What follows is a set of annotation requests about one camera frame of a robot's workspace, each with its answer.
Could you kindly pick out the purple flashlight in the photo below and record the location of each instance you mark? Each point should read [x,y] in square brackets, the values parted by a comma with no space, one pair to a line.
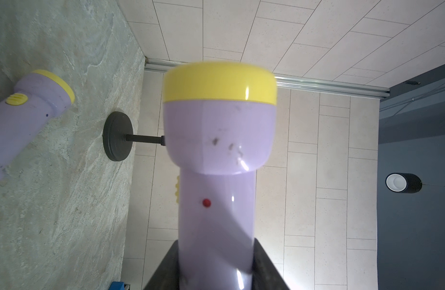
[38,97]
[219,121]

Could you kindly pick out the black ceiling spotlight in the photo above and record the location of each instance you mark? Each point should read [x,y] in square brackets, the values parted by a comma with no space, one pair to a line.
[403,183]

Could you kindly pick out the blue tape piece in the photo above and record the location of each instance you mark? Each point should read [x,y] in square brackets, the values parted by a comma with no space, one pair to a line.
[119,286]

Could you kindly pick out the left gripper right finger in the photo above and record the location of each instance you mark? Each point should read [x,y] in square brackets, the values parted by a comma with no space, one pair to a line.
[265,275]

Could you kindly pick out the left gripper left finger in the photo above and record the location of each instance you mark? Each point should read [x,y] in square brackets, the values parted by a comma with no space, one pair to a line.
[166,276]

